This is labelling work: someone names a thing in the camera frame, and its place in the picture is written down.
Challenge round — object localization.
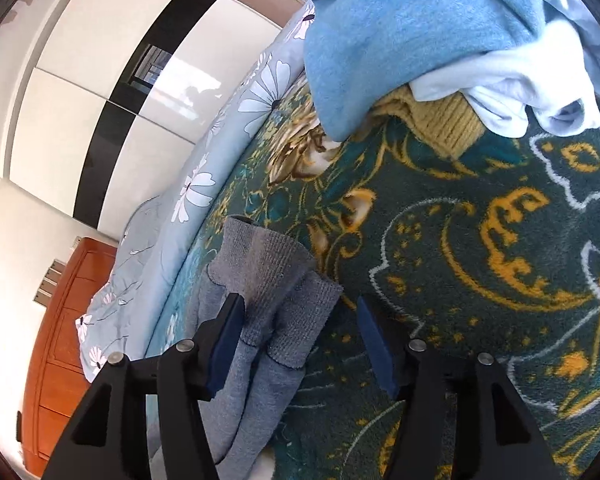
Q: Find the green floral blanket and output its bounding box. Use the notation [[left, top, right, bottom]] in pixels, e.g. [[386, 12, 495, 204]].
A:
[[145, 75, 600, 480]]

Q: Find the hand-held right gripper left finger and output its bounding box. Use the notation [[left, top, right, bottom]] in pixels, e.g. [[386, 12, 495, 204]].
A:
[[40, 292, 246, 480]]

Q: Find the blue sweater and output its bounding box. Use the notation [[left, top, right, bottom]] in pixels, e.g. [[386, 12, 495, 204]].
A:
[[292, 0, 548, 143]]

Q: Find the yellow knitted sweater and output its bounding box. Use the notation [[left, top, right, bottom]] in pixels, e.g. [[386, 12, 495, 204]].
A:
[[375, 85, 488, 161]]

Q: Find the light blue daisy duvet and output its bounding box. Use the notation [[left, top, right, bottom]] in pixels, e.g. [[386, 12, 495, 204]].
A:
[[75, 0, 316, 383]]

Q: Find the white wardrobe with black stripe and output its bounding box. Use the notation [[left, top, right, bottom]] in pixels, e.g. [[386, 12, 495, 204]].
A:
[[0, 0, 306, 246]]

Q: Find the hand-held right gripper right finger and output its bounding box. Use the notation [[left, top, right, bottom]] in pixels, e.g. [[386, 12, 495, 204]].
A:
[[356, 295, 563, 480]]

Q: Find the orange wooden headboard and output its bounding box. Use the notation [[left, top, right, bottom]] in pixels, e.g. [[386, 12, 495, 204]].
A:
[[22, 236, 121, 466]]

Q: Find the light blue shirt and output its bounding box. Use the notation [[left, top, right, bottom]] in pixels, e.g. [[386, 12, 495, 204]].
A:
[[410, 0, 600, 136]]

